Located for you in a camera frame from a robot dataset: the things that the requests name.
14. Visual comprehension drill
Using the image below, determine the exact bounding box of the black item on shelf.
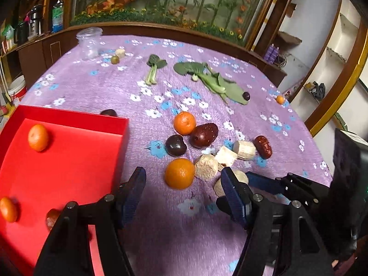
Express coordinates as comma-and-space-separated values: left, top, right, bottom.
312, 81, 326, 98

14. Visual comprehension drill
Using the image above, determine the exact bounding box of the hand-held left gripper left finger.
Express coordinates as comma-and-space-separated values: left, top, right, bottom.
34, 167, 147, 276

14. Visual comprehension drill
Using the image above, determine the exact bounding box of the white bucket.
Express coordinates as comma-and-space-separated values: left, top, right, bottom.
7, 75, 28, 102

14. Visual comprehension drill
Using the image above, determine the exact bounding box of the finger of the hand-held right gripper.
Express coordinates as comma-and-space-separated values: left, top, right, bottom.
247, 172, 331, 207

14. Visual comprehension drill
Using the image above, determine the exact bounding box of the pale sugarcane chunk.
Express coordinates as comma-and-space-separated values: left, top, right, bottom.
213, 169, 249, 197

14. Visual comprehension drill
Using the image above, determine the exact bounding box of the aquarium with artificial plants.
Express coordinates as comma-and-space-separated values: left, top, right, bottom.
70, 0, 273, 46

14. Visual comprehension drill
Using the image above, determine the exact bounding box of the red box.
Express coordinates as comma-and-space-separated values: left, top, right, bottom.
0, 105, 130, 276

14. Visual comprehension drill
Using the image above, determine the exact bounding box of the green blue plastic bottle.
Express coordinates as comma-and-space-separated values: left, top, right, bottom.
52, 0, 64, 33

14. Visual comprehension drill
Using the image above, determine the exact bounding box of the purple floral tablecloth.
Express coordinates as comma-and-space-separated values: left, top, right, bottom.
17, 34, 341, 276

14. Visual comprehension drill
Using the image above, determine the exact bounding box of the green packet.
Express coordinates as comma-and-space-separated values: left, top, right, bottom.
1, 24, 15, 48

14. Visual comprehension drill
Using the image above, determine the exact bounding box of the beige yam chunk round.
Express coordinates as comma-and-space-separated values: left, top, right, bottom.
195, 154, 223, 181

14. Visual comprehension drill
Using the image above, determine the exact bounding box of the white yam chunk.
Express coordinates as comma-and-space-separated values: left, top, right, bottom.
233, 140, 256, 161
214, 146, 238, 168

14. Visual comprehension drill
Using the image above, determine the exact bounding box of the white wall shelf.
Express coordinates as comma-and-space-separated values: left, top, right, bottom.
287, 0, 368, 138

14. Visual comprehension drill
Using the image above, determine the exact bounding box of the brown date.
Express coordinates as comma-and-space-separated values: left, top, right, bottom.
46, 208, 62, 232

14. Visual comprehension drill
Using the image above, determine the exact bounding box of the small bok choy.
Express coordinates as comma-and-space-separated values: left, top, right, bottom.
145, 55, 168, 86

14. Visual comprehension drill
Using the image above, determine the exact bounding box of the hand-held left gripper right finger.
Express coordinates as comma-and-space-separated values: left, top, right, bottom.
217, 167, 335, 276

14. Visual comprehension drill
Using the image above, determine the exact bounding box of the clear glass jar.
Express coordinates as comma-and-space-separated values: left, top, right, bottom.
76, 27, 103, 61

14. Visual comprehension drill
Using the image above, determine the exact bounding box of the large bok choy leaf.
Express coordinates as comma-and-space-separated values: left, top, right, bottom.
217, 75, 248, 105
173, 62, 227, 94

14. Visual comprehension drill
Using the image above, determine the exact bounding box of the wooden cabinet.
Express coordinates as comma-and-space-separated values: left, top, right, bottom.
0, 0, 288, 92

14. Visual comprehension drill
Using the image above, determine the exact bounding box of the large dark red date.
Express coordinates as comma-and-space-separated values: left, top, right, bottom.
190, 123, 218, 149

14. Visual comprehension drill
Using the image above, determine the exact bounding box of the black kettle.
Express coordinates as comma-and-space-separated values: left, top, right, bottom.
14, 21, 29, 45

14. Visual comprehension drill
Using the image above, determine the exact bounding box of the steel thermos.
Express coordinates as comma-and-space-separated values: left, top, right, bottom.
29, 5, 43, 36

